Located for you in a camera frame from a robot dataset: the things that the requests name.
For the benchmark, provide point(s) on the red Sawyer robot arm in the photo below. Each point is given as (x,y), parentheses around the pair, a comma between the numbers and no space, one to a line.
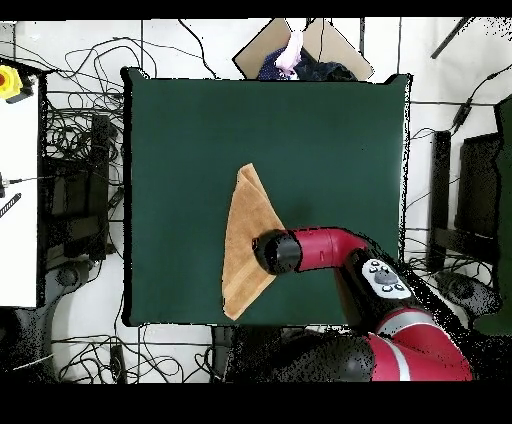
(320,248)

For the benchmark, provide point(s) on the pink garment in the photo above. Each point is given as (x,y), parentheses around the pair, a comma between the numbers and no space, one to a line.
(290,52)

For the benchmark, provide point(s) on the dark green table cloth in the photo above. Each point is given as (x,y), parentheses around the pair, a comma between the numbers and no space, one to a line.
(320,152)

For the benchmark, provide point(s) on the black rod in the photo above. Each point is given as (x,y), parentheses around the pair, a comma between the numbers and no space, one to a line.
(450,38)

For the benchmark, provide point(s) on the black power strip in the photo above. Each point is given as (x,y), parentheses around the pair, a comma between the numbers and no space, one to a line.
(117,362)

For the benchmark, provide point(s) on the yellow emergency stop button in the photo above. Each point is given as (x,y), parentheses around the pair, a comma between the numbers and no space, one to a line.
(8,82)

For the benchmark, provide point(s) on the navy blue garment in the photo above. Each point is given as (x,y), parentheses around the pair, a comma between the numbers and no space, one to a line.
(324,70)

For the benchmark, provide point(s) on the brown cardboard box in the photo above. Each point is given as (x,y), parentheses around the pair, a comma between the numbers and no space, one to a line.
(256,52)

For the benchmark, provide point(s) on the black equipment rack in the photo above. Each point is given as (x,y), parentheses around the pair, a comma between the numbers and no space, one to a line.
(80,192)

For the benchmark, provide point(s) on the dark green draped cloth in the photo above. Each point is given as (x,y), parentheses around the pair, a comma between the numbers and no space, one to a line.
(504,240)

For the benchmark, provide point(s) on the white desk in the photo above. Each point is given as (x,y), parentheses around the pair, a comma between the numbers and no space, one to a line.
(18,240)

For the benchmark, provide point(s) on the grey round pedestal foot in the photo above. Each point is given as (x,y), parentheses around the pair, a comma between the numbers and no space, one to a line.
(68,276)
(463,288)

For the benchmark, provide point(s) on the orange terry towel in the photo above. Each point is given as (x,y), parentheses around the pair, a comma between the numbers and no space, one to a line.
(244,224)

